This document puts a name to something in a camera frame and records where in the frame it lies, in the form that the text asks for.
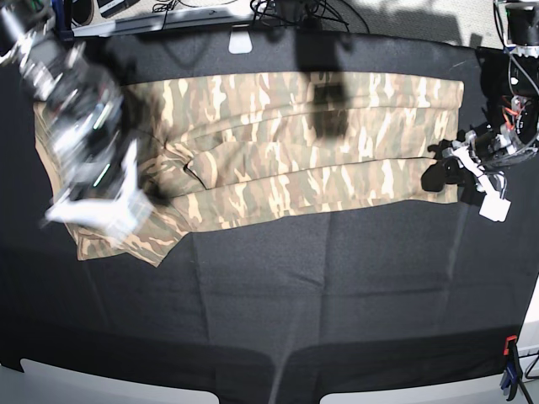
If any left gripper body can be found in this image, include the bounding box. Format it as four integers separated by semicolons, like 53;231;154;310
439;128;511;198

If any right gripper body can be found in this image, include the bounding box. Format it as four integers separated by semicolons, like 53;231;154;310
45;140;153;240

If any camouflage t-shirt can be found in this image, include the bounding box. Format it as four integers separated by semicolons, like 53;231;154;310
32;72;467;269

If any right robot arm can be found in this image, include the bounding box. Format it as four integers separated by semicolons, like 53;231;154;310
1;1;152;244

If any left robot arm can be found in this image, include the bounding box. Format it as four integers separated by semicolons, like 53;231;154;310
421;1;538;194

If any black table cloth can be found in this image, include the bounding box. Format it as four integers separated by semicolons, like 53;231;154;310
0;24;539;404

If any blue clamp bottom right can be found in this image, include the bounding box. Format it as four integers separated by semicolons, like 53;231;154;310
500;335;523;401

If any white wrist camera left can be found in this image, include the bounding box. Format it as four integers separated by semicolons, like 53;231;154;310
479;194;511;222

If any white table bracket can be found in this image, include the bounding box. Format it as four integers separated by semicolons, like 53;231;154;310
228;28;253;55

